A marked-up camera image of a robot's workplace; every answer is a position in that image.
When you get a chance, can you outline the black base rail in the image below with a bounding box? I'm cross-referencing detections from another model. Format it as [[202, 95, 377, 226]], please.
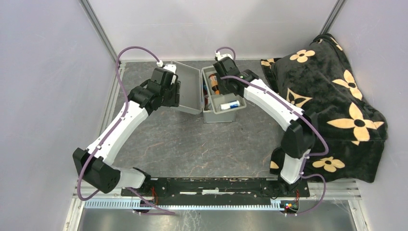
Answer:
[[137, 177, 310, 205]]

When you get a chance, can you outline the black floral blanket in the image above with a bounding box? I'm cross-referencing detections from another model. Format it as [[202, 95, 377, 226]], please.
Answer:
[[260, 33, 388, 183]]

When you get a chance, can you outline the brown glass bottle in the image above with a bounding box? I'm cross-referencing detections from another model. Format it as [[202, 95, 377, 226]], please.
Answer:
[[209, 74, 220, 95]]

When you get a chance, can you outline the blue white small box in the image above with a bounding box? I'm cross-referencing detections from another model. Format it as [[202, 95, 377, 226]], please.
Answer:
[[220, 100, 241, 111]]

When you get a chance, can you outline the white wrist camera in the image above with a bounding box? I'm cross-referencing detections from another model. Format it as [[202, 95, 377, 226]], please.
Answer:
[[156, 60, 177, 84], [215, 51, 234, 62]]

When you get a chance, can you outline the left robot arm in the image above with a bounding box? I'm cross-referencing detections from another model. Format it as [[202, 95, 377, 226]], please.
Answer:
[[73, 64, 180, 196]]

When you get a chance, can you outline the grey divider tray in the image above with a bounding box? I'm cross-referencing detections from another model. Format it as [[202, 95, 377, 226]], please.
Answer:
[[201, 66, 247, 115]]

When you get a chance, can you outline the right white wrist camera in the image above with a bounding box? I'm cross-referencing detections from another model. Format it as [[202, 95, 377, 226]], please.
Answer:
[[215, 51, 234, 62]]

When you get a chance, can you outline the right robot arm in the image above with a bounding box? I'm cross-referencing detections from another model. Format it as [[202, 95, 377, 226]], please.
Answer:
[[213, 55, 317, 196]]

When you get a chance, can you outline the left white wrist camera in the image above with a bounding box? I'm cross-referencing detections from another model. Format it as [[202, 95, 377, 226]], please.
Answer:
[[156, 60, 177, 84]]

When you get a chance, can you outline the grey metal case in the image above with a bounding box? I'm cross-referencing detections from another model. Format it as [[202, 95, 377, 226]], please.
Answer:
[[170, 61, 236, 123]]

